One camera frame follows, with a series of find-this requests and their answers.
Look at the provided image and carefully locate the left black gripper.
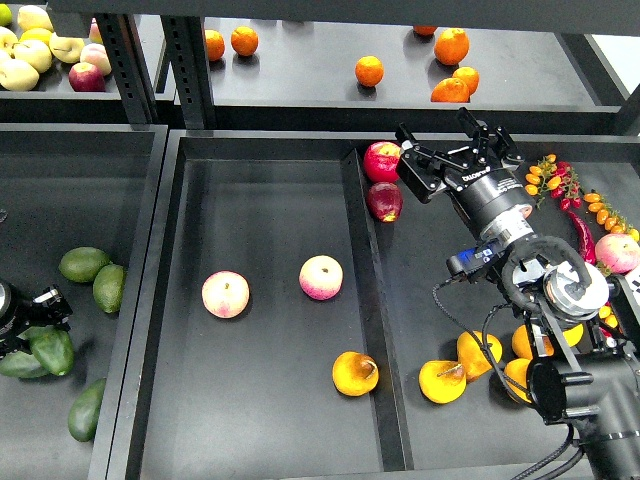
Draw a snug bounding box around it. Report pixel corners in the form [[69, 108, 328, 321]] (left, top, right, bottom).
[[1, 284, 73, 356]]

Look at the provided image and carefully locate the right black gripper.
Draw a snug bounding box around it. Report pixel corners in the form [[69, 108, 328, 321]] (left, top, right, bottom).
[[395, 107, 533, 235]]

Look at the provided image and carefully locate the dark green avocado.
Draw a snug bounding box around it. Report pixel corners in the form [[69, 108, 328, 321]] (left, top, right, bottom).
[[29, 329, 75, 376]]

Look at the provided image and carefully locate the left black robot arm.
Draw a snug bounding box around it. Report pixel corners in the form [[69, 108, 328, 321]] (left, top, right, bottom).
[[1, 279, 73, 358]]

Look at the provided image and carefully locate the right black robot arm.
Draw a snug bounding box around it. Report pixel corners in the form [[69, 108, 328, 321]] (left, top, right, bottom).
[[395, 108, 639, 479]]

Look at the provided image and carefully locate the light green avocado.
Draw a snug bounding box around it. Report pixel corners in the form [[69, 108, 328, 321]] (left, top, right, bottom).
[[92, 264, 126, 314], [58, 246, 111, 283]]

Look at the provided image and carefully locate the green avocado lower left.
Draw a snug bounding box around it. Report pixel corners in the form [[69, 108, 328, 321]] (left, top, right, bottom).
[[0, 351, 49, 379]]

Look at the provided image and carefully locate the dark avocado bottom left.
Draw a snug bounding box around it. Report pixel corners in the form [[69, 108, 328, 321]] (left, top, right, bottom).
[[67, 377, 106, 442]]

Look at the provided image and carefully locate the yellow pear behind gripper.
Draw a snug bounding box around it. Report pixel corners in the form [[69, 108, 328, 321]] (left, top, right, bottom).
[[456, 331, 492, 383]]

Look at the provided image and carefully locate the yellow pear with brown top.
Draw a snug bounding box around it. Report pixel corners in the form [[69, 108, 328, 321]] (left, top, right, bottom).
[[503, 358, 531, 404]]

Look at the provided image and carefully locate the orange front right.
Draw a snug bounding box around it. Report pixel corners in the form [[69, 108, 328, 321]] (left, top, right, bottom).
[[430, 77, 470, 103]]

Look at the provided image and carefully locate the bright red apple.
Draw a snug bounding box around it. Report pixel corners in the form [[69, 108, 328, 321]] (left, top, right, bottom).
[[363, 141, 400, 183]]

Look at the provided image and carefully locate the orange right small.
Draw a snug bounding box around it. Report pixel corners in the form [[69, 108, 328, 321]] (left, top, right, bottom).
[[452, 66, 480, 95]]

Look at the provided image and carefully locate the dark red apple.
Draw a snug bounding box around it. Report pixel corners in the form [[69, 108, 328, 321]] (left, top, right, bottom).
[[366, 182, 403, 223]]

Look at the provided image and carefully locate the large orange top right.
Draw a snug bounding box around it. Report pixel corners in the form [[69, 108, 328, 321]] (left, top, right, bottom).
[[434, 27, 470, 66]]

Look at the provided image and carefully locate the orange centre shelf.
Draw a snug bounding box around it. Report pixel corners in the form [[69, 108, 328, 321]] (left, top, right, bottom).
[[354, 56, 384, 88]]

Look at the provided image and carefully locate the orange partly hidden top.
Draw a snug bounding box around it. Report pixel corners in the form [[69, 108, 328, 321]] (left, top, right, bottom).
[[412, 25, 437, 37]]

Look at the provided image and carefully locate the orange red tomato bunch upper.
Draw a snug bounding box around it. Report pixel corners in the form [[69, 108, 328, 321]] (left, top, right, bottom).
[[525, 154, 582, 211]]

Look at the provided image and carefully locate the black left tray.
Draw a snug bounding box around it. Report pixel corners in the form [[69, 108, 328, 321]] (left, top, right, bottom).
[[1, 124, 167, 479]]

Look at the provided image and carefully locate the red chili pepper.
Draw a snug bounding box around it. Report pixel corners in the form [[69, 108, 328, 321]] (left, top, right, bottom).
[[566, 211, 597, 265]]

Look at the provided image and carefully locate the pink apple left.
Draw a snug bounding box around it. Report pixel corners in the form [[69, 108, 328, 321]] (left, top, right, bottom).
[[201, 271, 250, 319]]

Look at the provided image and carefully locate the pink apple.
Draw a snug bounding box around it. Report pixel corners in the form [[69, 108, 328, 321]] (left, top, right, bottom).
[[299, 255, 343, 301], [201, 271, 250, 319]]

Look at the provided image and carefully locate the orange tomato vine middle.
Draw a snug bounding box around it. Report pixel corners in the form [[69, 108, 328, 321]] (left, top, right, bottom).
[[583, 191, 639, 242]]

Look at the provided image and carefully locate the pink apple centre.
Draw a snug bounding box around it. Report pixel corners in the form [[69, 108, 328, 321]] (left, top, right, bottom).
[[299, 255, 343, 301]]

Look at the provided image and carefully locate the pink peach right bin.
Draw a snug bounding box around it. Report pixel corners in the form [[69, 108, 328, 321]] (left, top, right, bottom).
[[595, 233, 639, 274]]

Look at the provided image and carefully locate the white marker card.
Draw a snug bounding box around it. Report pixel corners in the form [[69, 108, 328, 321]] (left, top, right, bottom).
[[624, 266, 640, 304]]

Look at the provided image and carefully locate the red apple on shelf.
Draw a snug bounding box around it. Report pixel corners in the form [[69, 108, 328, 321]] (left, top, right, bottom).
[[68, 62, 106, 92]]

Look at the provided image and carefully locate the black large divided tray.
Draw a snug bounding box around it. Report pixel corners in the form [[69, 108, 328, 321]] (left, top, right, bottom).
[[124, 129, 640, 480]]

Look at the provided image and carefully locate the cherry tomato bunch lower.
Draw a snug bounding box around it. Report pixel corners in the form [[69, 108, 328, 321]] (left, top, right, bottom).
[[598, 304, 619, 337]]

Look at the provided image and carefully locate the orange left edge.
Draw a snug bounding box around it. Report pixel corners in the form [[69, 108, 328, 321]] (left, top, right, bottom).
[[205, 29, 226, 62]]

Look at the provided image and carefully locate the pale yellow apple middle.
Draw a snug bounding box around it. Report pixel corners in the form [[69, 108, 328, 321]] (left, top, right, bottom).
[[13, 39, 53, 73]]

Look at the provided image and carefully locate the pale yellow apple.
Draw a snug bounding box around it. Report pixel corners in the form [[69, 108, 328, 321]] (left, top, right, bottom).
[[13, 39, 53, 73], [49, 33, 85, 64]]

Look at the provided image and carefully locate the pale yellow apple right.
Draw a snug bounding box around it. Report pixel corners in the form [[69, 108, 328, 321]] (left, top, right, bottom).
[[49, 33, 85, 64]]

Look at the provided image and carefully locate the pink peach on shelf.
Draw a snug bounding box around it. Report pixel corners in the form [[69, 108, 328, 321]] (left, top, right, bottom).
[[80, 43, 112, 77]]

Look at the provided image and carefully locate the yellow lemon on shelf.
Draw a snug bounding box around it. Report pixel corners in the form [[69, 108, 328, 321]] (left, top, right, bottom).
[[19, 27, 52, 45]]

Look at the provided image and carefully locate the black shelf upright post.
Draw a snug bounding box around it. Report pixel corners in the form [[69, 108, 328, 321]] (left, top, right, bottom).
[[160, 15, 216, 130]]

